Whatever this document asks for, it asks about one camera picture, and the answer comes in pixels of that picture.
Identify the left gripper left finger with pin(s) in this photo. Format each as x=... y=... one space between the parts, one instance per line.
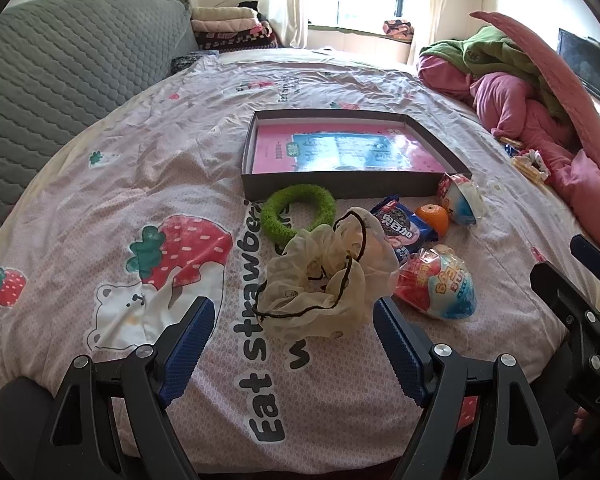
x=80 y=439

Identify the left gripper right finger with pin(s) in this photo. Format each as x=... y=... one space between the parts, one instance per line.
x=479 y=420

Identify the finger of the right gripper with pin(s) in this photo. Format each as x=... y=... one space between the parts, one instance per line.
x=571 y=308
x=587 y=253

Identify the blue red toy egg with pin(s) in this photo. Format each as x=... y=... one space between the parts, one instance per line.
x=437 y=282

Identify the white red toy egg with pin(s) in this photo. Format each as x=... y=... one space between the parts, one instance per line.
x=461 y=199

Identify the small orange tangerine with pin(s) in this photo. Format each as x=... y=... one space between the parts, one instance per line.
x=435 y=216

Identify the blue oreo cookie packet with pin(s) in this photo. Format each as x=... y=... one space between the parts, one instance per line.
x=404 y=231

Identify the cream dotted scrunchie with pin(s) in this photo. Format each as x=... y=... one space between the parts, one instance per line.
x=326 y=281

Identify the person right hand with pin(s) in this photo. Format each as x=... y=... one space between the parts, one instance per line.
x=580 y=420

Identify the biscuit packet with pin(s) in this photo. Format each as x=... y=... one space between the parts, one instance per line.
x=532 y=166

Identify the blue snack wrapper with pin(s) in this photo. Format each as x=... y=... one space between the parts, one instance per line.
x=511 y=150

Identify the pink quilt heap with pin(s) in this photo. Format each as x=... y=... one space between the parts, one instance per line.
x=505 y=106

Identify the pink strawberry bedsheet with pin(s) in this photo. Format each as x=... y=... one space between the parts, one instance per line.
x=155 y=188

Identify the green blanket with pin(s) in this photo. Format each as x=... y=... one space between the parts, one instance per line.
x=490 y=50

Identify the dark shallow cardboard box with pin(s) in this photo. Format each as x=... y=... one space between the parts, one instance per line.
x=345 y=185

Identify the pink blue picture book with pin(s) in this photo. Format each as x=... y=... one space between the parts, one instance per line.
x=281 y=147

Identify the patterned bag on sill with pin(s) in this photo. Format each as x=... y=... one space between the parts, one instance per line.
x=399 y=30

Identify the right cream curtain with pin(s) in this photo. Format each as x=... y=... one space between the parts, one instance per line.
x=430 y=5

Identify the cream curtain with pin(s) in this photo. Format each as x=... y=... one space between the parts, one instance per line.
x=289 y=20
x=430 y=5

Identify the dark patterned cloth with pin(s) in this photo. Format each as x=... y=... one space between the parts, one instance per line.
x=186 y=61

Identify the grey quilted headboard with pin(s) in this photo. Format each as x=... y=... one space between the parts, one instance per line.
x=66 y=64

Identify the left cream curtain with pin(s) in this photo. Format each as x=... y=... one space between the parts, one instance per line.
x=289 y=20

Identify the stack of folded blankets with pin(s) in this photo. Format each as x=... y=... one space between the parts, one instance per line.
x=232 y=28

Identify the wall mounted television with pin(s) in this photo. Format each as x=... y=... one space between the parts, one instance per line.
x=583 y=57

